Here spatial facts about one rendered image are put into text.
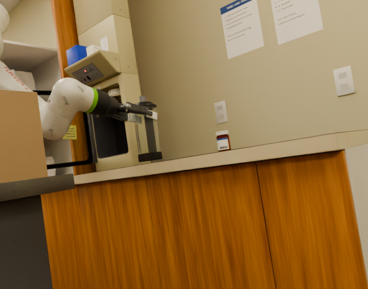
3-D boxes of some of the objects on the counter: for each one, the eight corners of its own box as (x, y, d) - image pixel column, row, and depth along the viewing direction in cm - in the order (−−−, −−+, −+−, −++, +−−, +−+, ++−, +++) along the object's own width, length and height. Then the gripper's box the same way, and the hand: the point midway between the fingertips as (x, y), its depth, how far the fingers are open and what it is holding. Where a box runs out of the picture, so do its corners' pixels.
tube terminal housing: (130, 167, 208) (113, 43, 212) (169, 161, 187) (149, 23, 191) (96, 172, 189) (77, 36, 193) (134, 166, 168) (113, 13, 172)
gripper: (122, 88, 122) (167, 104, 139) (87, 101, 136) (132, 115, 153) (121, 108, 121) (167, 122, 137) (86, 120, 134) (131, 131, 151)
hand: (144, 117), depth 143 cm, fingers closed on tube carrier, 9 cm apart
